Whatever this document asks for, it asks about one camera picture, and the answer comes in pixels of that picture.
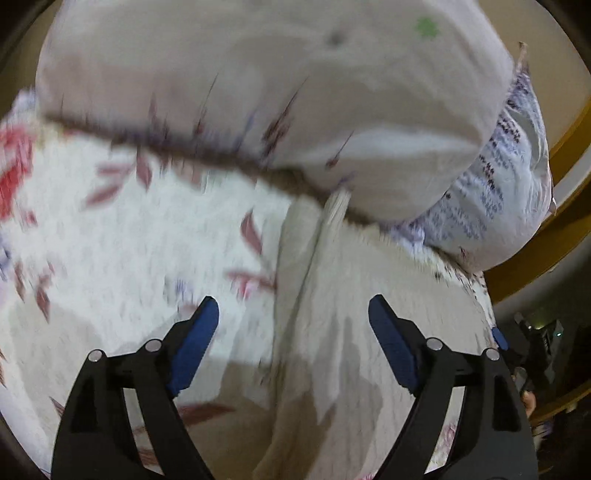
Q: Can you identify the beige knitted small garment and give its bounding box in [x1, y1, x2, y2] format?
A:
[174, 188, 500, 480]

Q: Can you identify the white floral bed sheet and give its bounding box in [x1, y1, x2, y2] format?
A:
[0, 89, 495, 480]

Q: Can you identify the lavender patterned lower pillow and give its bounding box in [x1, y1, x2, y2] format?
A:
[390, 43, 554, 273]

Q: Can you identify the wooden bed headboard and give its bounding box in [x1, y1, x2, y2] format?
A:
[485, 105, 590, 304]

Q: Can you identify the pink top pillow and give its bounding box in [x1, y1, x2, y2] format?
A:
[36, 1, 514, 221]

